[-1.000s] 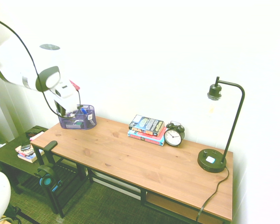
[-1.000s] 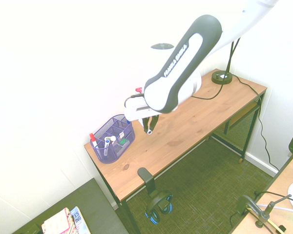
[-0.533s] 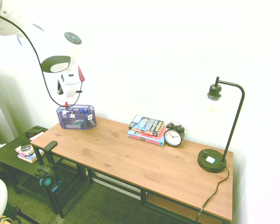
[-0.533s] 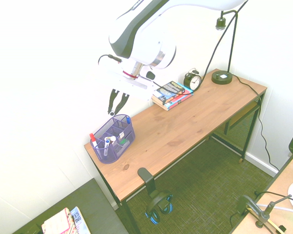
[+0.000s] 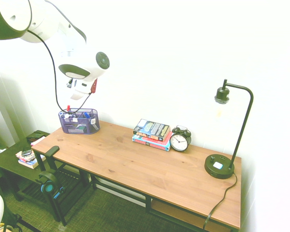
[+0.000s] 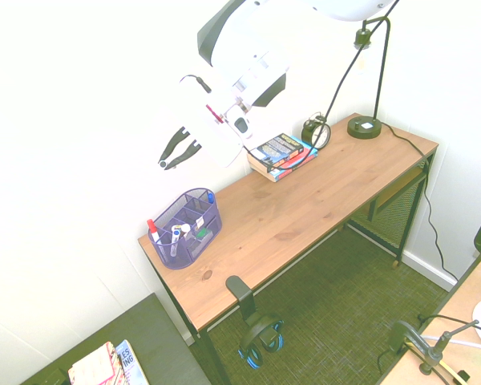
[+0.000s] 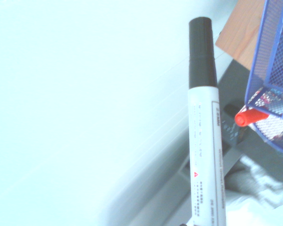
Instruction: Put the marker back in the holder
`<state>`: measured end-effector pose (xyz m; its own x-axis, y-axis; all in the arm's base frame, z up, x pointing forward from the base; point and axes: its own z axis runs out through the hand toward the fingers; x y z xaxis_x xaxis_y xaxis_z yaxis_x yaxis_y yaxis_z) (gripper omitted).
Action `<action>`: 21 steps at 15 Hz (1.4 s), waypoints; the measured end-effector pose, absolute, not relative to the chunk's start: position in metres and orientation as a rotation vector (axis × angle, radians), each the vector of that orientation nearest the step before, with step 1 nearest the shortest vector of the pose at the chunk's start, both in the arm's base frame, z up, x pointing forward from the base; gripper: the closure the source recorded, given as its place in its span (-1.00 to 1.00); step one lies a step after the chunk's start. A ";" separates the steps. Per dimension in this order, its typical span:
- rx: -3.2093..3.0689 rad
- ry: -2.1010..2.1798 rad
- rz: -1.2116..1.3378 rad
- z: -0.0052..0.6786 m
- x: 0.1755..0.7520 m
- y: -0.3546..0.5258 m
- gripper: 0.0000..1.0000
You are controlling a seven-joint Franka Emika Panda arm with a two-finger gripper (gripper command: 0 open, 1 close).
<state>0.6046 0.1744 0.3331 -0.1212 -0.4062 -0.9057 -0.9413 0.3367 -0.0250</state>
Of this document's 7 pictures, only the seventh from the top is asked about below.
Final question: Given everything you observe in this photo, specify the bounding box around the white marker with black cap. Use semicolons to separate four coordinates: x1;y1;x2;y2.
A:
187;16;227;226

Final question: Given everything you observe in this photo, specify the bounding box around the red marker cap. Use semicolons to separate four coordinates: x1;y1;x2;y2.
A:
234;107;270;128

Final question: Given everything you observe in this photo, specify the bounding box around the dark flat box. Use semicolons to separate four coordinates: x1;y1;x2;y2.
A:
222;103;247;148

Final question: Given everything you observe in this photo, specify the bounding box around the blue mesh desk organizer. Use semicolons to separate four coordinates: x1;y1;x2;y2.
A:
244;0;283;158

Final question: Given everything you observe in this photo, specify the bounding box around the crumpled white cloth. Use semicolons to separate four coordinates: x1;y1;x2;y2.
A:
223;156;283;226

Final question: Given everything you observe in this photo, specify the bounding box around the wooden desk with black frame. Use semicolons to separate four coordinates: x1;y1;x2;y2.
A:
215;0;266;72

